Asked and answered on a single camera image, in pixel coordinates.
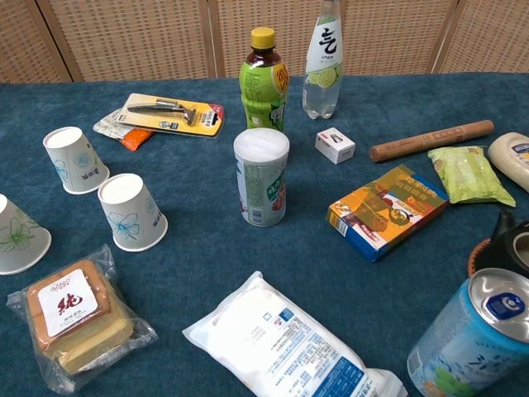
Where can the green snack packet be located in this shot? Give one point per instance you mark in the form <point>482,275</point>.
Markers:
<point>467,175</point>

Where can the blue drink can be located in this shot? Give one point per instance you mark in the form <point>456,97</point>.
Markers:
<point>471,339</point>

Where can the black teapot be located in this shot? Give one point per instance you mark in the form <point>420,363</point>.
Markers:
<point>502,248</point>

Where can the silver foil packet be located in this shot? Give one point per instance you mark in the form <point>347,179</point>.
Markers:
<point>107,126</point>

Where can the white powder bag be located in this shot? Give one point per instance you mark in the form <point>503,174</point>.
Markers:
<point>281,339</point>

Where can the wooden lattice folding screen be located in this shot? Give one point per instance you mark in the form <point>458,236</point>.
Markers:
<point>144,37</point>

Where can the wooden rolling pin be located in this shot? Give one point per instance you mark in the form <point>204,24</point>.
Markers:
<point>430,140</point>

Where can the blue table cloth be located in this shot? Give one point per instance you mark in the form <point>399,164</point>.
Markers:
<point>198,256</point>

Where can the razor on yellow card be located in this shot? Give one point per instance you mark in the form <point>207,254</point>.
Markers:
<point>198,120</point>

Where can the white lid snack canister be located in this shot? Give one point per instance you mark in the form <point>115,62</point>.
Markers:
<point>260,182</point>

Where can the cream mayonnaise bottle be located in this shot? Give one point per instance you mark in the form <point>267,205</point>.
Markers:
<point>510,155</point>

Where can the clear lime soda bottle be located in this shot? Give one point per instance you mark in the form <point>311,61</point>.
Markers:
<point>324,49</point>

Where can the wrapped sponge cake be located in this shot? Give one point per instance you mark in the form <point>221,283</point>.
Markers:
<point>74,314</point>

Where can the green tea bottle yellow cap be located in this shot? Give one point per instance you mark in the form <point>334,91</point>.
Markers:
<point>260,91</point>

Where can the blue flower paper cup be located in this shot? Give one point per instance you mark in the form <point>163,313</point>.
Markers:
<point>76,165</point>
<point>132,219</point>

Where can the orange and blue carton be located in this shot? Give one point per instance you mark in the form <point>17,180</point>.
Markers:
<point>388,211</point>

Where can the small white box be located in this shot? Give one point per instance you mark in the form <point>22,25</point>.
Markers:
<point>335,146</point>

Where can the brown woven coaster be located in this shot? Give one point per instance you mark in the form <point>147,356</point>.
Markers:
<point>475,256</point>

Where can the green flower paper cup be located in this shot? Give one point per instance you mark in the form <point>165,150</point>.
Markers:
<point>16,242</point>

